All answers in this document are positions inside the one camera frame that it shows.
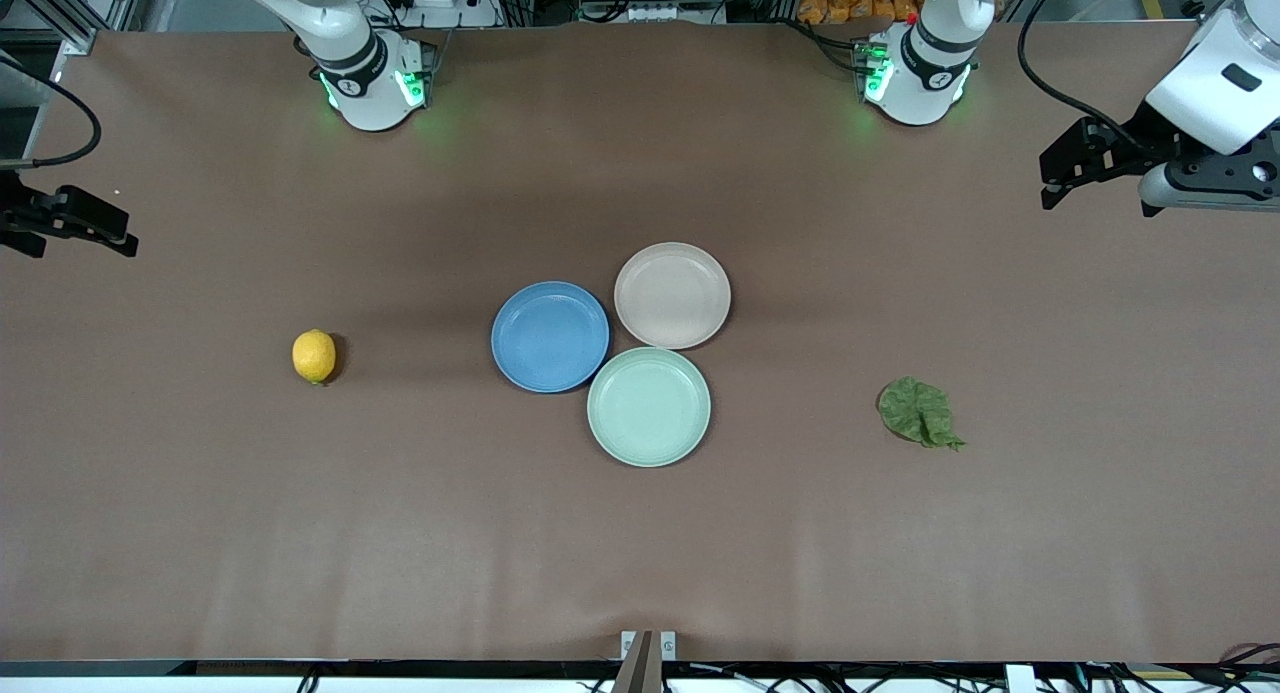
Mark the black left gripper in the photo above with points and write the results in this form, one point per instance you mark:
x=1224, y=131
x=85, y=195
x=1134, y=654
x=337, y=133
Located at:
x=1146, y=139

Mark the blue round plate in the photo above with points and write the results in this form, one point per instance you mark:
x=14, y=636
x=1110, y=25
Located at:
x=550, y=336

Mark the small metal bracket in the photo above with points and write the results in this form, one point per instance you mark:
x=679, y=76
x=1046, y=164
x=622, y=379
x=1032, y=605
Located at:
x=640, y=673

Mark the grey metal side frame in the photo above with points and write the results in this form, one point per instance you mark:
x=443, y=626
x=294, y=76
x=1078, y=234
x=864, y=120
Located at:
x=25, y=93

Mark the green lettuce leaf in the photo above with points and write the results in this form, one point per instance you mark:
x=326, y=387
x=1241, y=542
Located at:
x=915, y=411

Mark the brown table cover sheet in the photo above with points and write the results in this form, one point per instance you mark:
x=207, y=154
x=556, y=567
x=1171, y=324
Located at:
x=900, y=573

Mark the black table edge rail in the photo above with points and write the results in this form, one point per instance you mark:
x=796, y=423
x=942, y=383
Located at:
x=300, y=667

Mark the beige round plate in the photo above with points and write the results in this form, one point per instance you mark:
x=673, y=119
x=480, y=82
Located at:
x=672, y=295

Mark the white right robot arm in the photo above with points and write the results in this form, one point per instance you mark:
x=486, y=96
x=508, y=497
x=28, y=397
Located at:
x=370, y=93

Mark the aluminium frame post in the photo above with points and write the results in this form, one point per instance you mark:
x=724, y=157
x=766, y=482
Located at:
x=70, y=28

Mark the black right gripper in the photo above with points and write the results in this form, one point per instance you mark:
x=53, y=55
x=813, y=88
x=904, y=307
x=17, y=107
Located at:
x=22, y=216

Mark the yellow lemon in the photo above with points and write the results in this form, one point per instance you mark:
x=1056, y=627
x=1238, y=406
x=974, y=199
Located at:
x=313, y=356

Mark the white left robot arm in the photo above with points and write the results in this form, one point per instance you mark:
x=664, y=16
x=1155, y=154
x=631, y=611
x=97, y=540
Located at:
x=920, y=83

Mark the light green round plate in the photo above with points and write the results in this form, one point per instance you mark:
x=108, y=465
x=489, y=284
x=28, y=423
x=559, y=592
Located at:
x=648, y=406

